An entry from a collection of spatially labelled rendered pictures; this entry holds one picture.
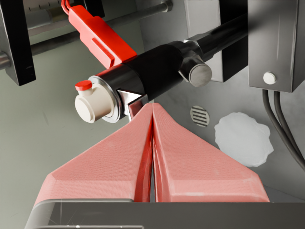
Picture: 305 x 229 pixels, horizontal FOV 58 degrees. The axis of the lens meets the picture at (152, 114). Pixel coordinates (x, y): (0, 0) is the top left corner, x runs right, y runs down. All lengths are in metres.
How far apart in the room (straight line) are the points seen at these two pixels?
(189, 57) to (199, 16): 0.10
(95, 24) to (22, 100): 0.27
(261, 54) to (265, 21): 0.03
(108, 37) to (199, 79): 0.06
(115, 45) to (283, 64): 0.13
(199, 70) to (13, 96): 0.32
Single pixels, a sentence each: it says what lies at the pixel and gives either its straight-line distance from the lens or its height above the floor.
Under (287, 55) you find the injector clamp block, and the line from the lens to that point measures 0.24.
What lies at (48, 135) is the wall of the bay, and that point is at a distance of 0.47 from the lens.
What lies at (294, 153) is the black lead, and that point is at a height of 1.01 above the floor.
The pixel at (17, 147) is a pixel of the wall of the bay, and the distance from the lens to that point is 0.45.
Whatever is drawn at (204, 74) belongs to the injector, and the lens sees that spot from 0.16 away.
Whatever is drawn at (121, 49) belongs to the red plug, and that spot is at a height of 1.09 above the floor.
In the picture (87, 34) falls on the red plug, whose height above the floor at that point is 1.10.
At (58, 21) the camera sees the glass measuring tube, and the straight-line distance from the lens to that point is 0.42.
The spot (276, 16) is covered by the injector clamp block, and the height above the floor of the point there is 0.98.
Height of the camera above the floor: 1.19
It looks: 36 degrees down
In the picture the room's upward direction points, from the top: 123 degrees counter-clockwise
